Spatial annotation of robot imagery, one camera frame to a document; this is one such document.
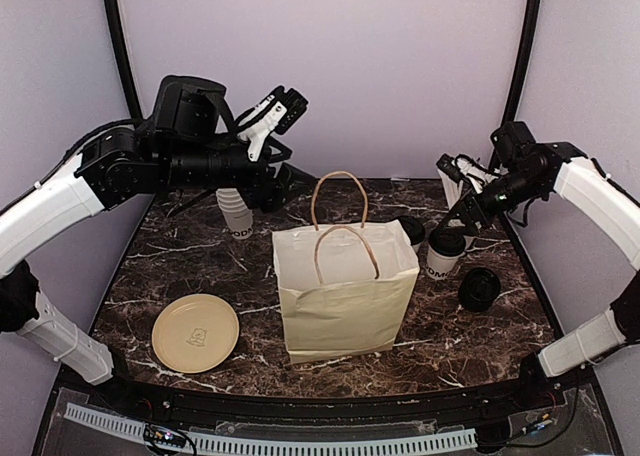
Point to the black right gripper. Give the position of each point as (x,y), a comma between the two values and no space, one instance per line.
(465,208)

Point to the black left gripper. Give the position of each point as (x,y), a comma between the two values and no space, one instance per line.
(257,195)

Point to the cream paper bag with handles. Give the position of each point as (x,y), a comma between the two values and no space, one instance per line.
(343,288)

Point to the black plastic cup lid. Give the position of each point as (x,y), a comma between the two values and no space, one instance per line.
(447,243)

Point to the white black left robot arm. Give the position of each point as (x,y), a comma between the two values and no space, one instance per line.
(191,140)

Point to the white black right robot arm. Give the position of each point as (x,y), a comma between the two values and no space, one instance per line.
(527,171)

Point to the white cup holding straws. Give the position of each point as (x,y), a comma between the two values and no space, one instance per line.
(469,241)

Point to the bundle of wrapped white straws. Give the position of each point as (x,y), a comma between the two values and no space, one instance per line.
(453,190)

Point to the stack of black cup lids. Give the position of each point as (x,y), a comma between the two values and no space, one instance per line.
(479,289)

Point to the stack of white paper cups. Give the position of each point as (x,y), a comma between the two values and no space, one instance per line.
(237,215)

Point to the beige round plate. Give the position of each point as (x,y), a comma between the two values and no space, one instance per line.
(195,333)

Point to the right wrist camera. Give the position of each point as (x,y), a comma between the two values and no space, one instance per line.
(463,168)

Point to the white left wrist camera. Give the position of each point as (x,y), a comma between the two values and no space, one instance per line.
(276,113)

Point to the black front table rail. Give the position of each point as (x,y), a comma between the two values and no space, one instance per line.
(482,404)

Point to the white slotted cable duct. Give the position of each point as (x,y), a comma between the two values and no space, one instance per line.
(235,438)

